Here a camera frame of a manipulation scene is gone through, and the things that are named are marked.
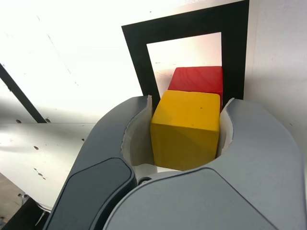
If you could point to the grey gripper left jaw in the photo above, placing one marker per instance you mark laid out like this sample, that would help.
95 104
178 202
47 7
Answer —
100 167

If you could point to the red cube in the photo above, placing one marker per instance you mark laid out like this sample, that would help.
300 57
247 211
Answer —
196 79

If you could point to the black tape strip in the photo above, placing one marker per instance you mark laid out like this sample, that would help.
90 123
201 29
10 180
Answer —
21 96

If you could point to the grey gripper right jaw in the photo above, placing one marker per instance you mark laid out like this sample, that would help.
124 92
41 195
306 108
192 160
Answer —
204 203

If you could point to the yellow cube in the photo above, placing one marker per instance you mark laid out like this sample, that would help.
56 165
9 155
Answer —
184 129

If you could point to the black tape square outline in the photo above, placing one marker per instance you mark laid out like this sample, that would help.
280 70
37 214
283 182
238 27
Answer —
233 48

